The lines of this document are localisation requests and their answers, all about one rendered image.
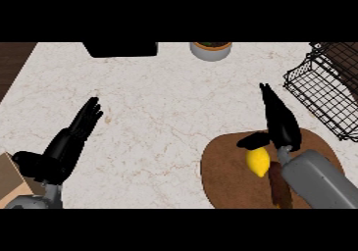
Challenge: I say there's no yellow lemon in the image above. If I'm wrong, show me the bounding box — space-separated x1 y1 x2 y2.
245 146 272 178

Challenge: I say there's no black wire tiered basket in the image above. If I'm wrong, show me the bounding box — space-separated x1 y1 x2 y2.
281 42 358 143

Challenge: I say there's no brown wooden cutting board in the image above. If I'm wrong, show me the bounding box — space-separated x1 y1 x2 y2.
199 127 346 210

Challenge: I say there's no grey plant pot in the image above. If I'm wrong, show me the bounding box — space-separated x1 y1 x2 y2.
187 42 233 63

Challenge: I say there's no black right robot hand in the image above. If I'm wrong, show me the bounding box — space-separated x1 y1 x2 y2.
236 82 303 153

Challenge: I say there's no black box appliance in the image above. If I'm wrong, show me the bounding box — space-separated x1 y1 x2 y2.
81 42 159 59

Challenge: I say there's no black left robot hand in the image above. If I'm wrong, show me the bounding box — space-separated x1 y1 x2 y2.
10 96 105 186

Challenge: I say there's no dark brown knife handle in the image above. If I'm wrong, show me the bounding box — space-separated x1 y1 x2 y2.
267 161 294 210

